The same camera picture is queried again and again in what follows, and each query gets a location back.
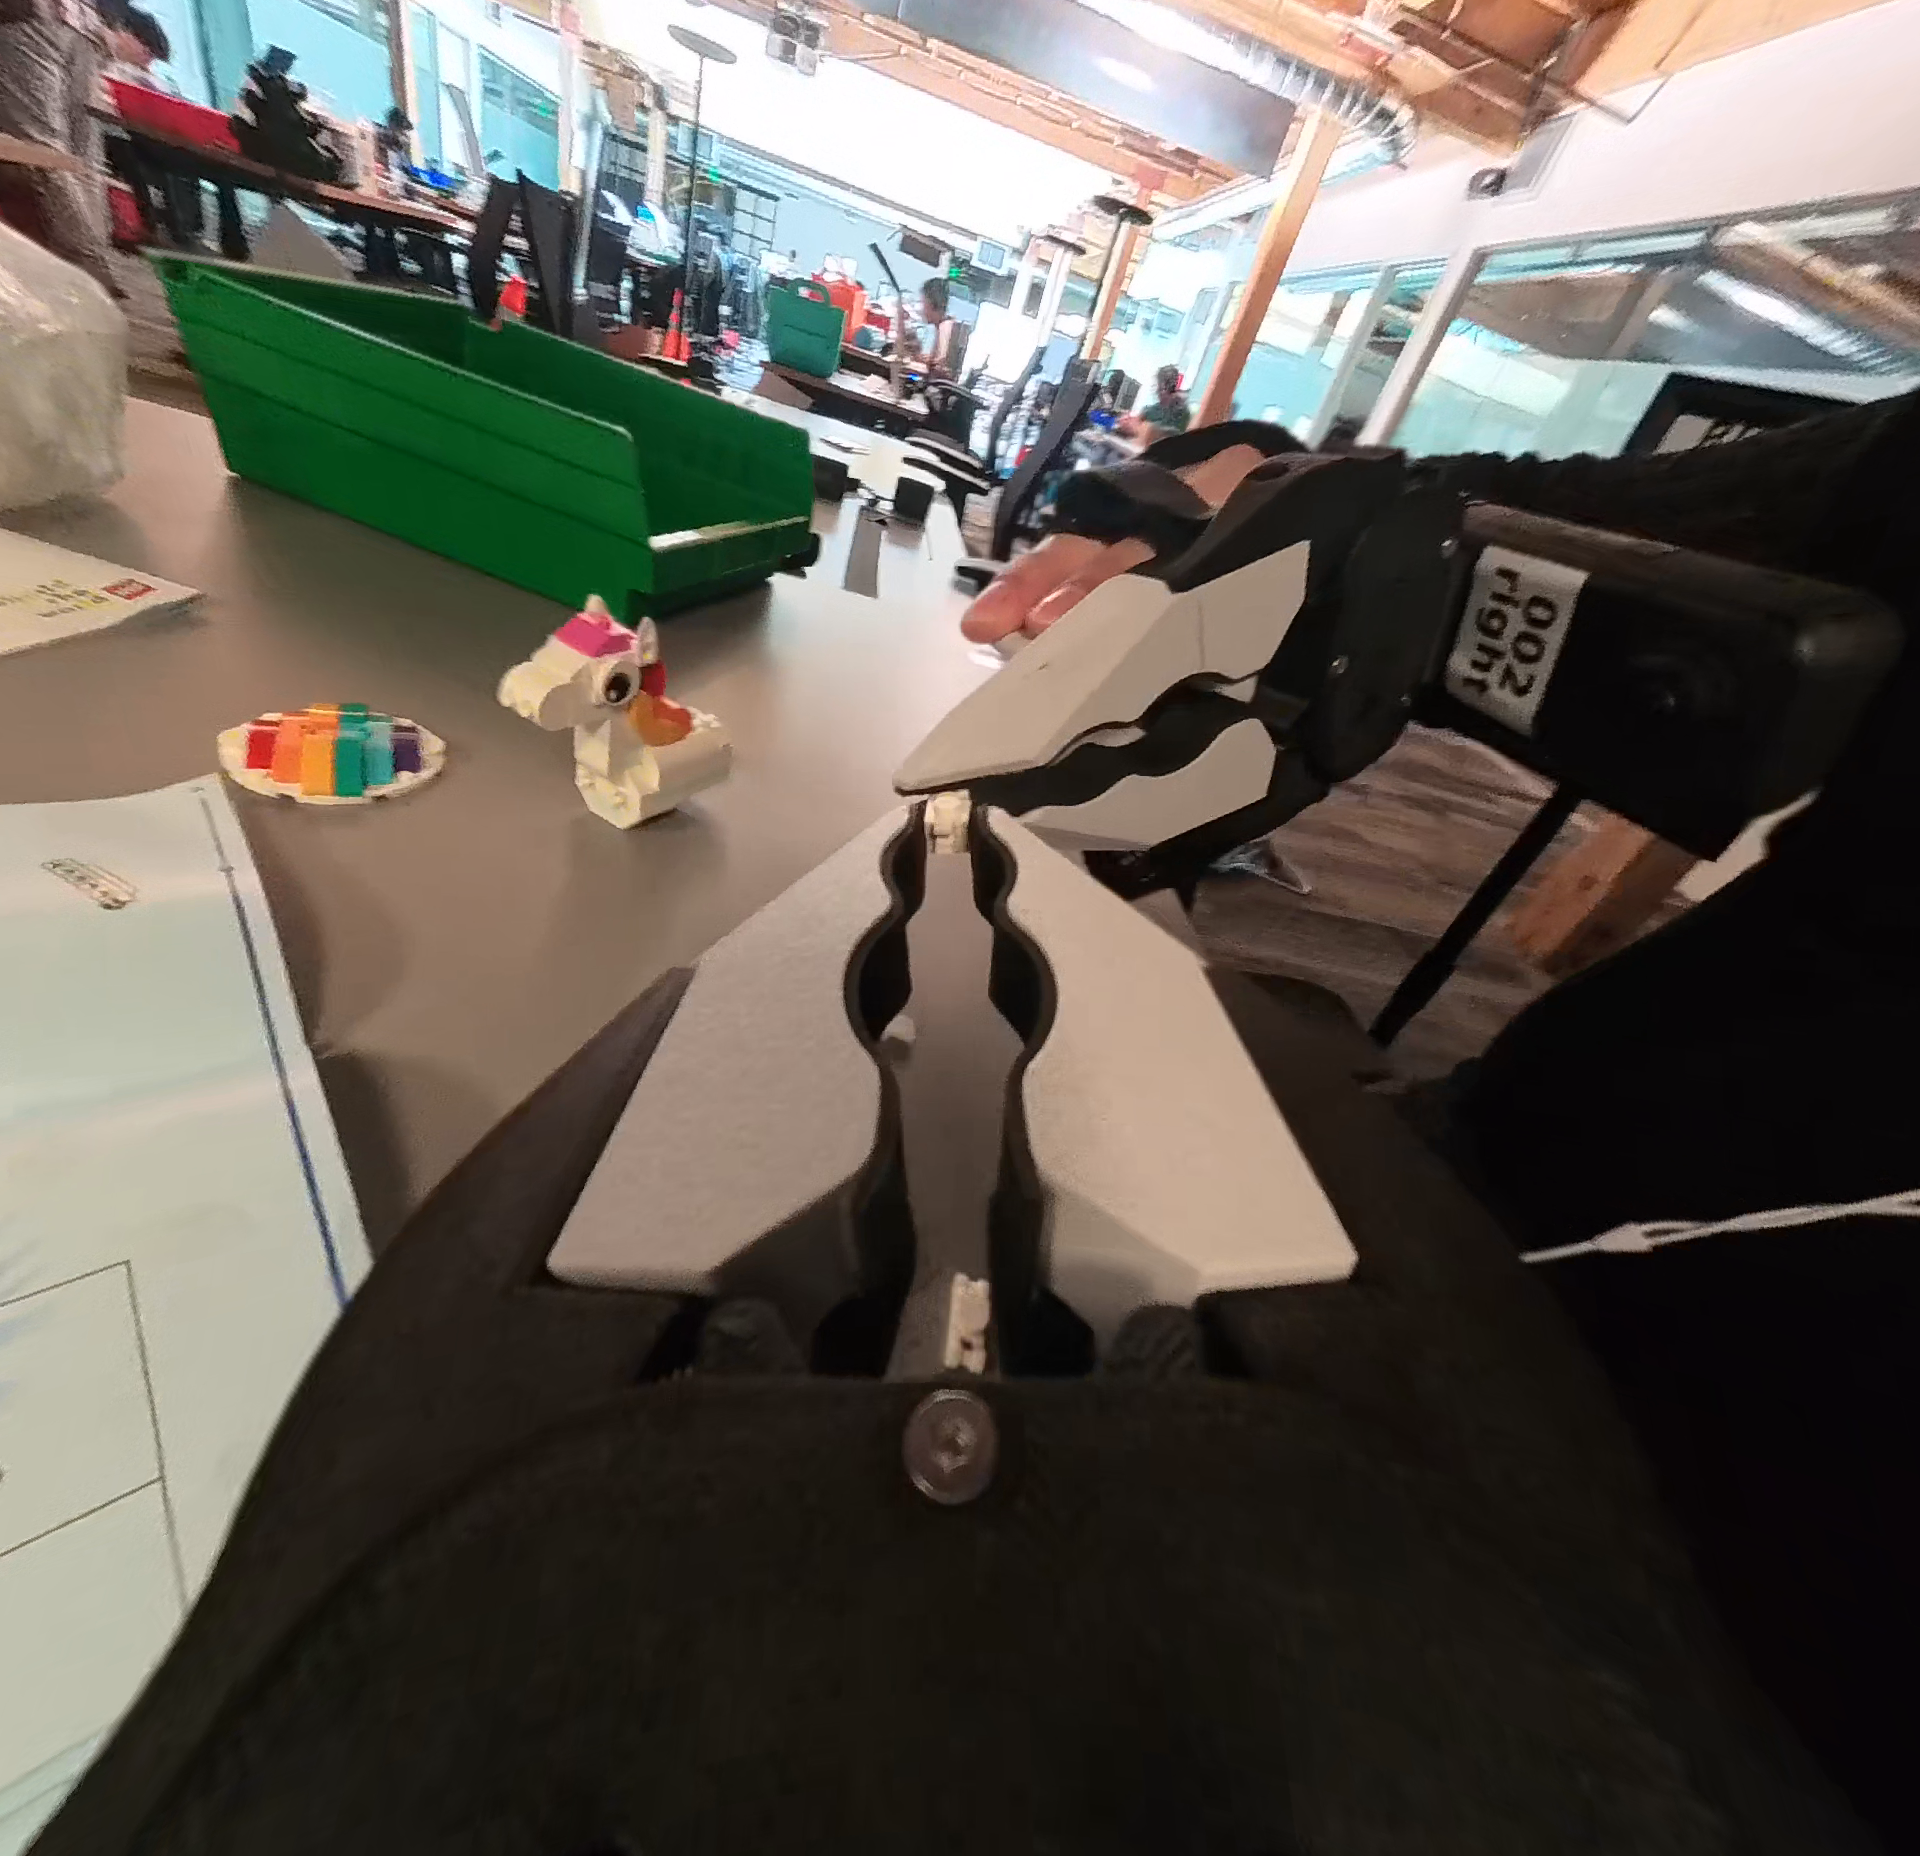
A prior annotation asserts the green plastic bin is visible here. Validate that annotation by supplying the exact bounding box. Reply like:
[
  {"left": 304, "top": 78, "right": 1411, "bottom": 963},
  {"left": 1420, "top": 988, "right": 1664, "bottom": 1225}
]
[{"left": 150, "top": 253, "right": 825, "bottom": 621}]

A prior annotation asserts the long wooden desk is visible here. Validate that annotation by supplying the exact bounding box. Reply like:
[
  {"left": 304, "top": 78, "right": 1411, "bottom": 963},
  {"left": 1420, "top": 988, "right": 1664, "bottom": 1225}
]
[{"left": 82, "top": 101, "right": 498, "bottom": 290}]

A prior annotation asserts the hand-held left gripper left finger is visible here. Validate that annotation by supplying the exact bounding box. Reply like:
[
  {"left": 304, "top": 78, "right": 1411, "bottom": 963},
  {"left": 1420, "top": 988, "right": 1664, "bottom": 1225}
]
[{"left": 547, "top": 803, "right": 920, "bottom": 1303}]

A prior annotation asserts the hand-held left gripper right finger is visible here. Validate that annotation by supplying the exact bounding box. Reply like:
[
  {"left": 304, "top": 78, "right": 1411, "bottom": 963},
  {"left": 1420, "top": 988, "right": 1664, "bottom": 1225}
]
[{"left": 968, "top": 806, "right": 1360, "bottom": 1310}]

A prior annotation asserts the clear plastic bag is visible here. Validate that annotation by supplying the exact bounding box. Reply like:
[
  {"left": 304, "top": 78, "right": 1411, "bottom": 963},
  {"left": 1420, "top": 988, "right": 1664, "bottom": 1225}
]
[{"left": 0, "top": 221, "right": 134, "bottom": 514}]

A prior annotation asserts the red bin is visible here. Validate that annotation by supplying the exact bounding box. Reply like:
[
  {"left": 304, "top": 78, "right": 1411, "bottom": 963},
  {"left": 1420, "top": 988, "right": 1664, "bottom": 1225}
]
[{"left": 102, "top": 76, "right": 242, "bottom": 151}]

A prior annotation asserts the wooden post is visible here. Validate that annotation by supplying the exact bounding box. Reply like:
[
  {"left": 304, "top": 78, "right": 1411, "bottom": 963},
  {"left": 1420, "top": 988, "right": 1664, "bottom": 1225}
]
[
  {"left": 1501, "top": 813, "right": 1697, "bottom": 973},
  {"left": 1194, "top": 109, "right": 1344, "bottom": 425}
]

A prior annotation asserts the white printed leaflet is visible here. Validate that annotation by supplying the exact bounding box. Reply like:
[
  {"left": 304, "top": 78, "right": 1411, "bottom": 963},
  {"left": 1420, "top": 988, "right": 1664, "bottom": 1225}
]
[{"left": 0, "top": 527, "right": 204, "bottom": 660}]

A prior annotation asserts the plastic wrapped stack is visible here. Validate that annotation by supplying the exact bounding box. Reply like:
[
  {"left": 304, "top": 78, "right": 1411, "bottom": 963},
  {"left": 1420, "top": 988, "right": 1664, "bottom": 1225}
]
[{"left": 0, "top": 0, "right": 119, "bottom": 296}]

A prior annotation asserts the black office chair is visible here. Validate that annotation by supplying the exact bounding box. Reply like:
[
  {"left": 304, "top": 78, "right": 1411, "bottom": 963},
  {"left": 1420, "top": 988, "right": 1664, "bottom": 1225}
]
[
  {"left": 468, "top": 168, "right": 584, "bottom": 341},
  {"left": 981, "top": 339, "right": 1112, "bottom": 559}
]

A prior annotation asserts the thin white cord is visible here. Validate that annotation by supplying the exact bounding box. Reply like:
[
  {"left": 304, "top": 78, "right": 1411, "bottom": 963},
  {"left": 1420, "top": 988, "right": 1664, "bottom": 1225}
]
[{"left": 1523, "top": 1194, "right": 1920, "bottom": 1267}]

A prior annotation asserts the black floor lamp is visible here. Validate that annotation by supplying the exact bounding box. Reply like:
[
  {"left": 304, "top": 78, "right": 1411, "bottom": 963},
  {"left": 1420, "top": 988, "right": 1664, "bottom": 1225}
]
[
  {"left": 1087, "top": 195, "right": 1158, "bottom": 364},
  {"left": 667, "top": 22, "right": 740, "bottom": 328}
]

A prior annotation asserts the open blue instruction booklet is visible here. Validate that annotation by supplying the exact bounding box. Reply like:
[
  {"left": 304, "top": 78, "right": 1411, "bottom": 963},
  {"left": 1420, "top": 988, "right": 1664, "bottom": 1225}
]
[{"left": 0, "top": 775, "right": 374, "bottom": 1856}]

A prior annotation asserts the thin black rod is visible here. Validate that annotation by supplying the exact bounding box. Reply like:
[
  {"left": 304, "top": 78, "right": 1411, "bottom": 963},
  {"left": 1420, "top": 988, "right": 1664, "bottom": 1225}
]
[{"left": 1370, "top": 791, "right": 1580, "bottom": 1047}]

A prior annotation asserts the person's right forearm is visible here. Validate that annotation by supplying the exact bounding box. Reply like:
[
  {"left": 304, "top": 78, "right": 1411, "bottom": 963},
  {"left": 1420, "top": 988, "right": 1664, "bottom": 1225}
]
[{"left": 1274, "top": 386, "right": 1920, "bottom": 598}]

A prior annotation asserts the person's right hand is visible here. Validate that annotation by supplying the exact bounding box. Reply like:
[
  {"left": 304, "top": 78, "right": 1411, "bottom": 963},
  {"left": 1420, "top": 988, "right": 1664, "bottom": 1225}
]
[{"left": 958, "top": 422, "right": 1302, "bottom": 649}]

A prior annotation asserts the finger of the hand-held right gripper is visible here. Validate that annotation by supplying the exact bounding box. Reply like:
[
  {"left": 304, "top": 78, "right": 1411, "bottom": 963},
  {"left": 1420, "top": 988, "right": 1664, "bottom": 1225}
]
[
  {"left": 975, "top": 707, "right": 1321, "bottom": 898},
  {"left": 893, "top": 540, "right": 1321, "bottom": 801}
]

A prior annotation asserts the round rainbow lego plate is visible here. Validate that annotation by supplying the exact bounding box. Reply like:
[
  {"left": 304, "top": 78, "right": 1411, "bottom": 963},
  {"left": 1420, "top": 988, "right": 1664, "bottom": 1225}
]
[{"left": 216, "top": 700, "right": 446, "bottom": 805}]

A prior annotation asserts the black spiky object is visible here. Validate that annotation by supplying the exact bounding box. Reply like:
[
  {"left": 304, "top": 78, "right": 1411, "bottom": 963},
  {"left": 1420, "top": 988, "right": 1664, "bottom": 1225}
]
[{"left": 227, "top": 48, "right": 357, "bottom": 185}]

